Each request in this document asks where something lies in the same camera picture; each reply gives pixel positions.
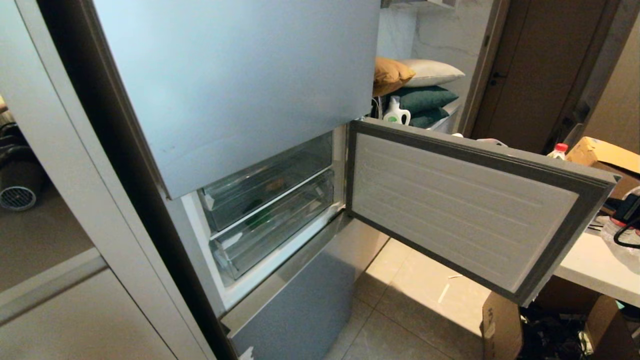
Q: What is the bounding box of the open cardboard box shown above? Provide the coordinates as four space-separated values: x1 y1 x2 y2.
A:
480 291 633 360

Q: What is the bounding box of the grey fridge middle door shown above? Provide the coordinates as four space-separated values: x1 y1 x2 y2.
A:
346 118 622 307

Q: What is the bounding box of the white detergent bottle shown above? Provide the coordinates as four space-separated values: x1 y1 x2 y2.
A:
383 96 411 126

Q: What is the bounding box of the grey fridge door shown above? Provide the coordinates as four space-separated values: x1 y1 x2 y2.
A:
93 0 382 200
220 218 390 360
346 118 622 307

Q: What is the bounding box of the grey fridge bottom door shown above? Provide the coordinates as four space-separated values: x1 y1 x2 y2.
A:
220 218 390 360

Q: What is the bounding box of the black cable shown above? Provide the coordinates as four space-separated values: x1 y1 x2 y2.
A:
613 216 640 249

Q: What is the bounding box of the brown cardboard box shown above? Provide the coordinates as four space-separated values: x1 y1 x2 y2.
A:
566 136 640 200

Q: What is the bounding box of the white pillow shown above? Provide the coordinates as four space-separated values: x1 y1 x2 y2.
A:
398 59 466 88

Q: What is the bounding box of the dark green pillow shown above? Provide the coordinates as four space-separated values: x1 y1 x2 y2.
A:
383 85 459 114
407 107 450 129

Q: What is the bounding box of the clear plastic bag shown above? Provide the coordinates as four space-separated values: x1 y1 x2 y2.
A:
600 186 640 275

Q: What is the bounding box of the white cabinet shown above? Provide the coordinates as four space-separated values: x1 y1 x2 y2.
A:
0 0 217 360

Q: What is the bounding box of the white table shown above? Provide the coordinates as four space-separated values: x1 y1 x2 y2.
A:
553 226 640 308

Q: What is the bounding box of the brown wooden door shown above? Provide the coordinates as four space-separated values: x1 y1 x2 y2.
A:
470 0 609 154

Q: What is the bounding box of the black device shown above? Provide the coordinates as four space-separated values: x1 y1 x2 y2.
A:
603 193 640 229

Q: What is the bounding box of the clear fridge drawer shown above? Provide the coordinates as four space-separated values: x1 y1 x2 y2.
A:
209 168 335 281
198 131 334 233

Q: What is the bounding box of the grey fridge top door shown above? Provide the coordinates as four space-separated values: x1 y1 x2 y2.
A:
93 0 382 200

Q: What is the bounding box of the mustard yellow pillow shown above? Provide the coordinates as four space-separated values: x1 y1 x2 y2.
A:
373 56 416 98

